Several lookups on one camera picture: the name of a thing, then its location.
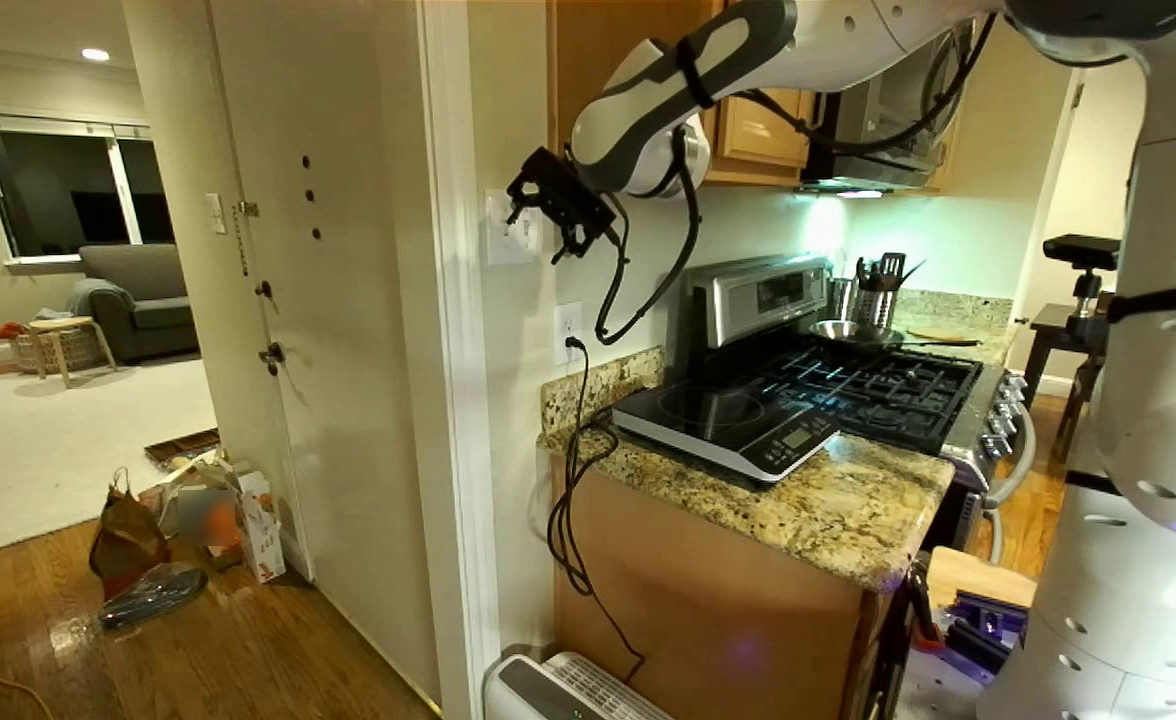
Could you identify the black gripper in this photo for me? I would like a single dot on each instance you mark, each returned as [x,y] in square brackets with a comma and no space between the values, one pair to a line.
[574,200]

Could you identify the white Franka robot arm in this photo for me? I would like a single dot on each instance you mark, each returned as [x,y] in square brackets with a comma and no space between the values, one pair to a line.
[1151,400]

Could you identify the white door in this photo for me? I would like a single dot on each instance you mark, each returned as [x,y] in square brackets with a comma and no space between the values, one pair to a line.
[332,334]

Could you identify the black portable induction cooktop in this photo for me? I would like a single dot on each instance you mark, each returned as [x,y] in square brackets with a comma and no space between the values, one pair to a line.
[735,424]

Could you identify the metal bowl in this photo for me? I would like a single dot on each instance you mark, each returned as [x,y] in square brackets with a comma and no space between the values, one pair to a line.
[838,331]

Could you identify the metal utensil holder with utensils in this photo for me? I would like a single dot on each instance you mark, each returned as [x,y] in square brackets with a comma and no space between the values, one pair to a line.
[871,303]

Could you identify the stainless range hood microwave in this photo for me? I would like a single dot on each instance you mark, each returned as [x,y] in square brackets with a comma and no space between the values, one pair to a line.
[903,126]

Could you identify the stainless steel gas stove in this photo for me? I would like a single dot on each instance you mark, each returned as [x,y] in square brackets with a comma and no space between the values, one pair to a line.
[883,383]

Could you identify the grey armchair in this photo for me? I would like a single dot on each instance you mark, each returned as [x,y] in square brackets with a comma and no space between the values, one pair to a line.
[133,303]

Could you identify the white printed bag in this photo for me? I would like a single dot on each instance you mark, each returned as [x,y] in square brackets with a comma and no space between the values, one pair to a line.
[260,524]

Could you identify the brown door mat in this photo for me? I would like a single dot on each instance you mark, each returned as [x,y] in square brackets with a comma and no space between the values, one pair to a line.
[181,447]

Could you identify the orange item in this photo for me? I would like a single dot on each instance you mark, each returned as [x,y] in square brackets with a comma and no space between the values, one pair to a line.
[222,524]

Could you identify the round ceiling light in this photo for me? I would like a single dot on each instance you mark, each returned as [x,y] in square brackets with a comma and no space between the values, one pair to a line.
[94,55]

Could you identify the granite topped wooden base cabinet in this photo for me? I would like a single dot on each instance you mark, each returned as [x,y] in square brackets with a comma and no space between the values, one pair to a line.
[735,614]

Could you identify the small wooden stool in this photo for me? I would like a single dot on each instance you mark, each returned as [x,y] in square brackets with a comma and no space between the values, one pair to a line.
[70,324]

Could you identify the white air purifier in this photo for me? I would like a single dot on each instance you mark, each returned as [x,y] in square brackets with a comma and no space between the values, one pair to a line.
[563,688]

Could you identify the brown paper bag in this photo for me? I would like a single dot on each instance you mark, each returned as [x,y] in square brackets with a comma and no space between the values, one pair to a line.
[126,541]

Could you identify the dark side table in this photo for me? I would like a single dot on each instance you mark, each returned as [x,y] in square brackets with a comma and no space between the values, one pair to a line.
[1054,324]

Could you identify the blue grey bundle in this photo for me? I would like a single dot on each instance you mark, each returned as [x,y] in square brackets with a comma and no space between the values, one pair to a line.
[152,597]

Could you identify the cardboard box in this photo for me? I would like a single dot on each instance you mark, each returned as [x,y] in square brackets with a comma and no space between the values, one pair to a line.
[978,577]

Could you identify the purple item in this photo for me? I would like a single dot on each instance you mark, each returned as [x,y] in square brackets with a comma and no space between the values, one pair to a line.
[980,624]

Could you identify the white wall outlet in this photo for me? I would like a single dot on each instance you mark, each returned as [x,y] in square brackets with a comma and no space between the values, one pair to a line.
[571,334]

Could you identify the wooden wall cabinet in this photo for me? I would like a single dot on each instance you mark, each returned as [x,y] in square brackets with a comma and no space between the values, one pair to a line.
[761,135]

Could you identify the dark window with white frame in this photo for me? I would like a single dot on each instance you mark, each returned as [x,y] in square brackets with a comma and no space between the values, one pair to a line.
[70,194]

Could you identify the black camera on tripod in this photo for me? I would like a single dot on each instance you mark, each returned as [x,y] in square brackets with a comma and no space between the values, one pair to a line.
[1082,251]

